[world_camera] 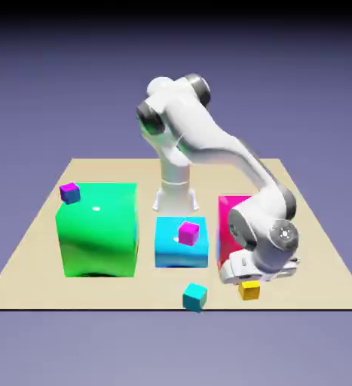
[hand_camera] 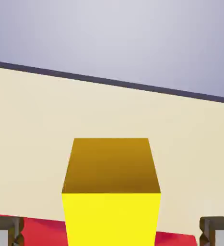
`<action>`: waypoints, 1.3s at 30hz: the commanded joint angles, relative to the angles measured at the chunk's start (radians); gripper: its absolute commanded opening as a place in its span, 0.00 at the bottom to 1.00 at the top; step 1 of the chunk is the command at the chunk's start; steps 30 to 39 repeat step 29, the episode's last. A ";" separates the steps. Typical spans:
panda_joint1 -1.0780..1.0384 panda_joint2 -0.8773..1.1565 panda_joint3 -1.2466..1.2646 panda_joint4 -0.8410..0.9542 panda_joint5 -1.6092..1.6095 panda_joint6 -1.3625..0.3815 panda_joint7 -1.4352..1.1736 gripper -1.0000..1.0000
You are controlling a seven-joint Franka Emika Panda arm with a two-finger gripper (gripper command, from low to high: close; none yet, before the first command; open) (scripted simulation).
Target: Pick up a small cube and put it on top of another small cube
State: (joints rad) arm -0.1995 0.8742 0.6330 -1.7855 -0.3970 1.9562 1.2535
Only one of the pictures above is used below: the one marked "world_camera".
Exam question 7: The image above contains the large green box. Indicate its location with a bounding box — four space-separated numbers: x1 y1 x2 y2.
54 182 139 278

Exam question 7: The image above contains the small magenta cube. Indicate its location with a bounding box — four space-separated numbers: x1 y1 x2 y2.
177 221 200 247

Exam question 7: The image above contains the small yellow cube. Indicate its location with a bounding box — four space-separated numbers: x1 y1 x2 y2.
237 280 262 302

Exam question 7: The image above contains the small teal cube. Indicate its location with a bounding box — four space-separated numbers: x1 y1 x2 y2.
182 282 208 314

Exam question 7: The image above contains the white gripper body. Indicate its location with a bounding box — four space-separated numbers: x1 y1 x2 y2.
218 249 300 286

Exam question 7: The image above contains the small purple cube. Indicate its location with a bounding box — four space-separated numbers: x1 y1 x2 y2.
59 182 81 205

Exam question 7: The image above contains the large pink box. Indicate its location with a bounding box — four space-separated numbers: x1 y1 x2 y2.
216 195 253 271

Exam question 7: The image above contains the large cyan box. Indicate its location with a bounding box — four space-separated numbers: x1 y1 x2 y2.
154 216 210 268

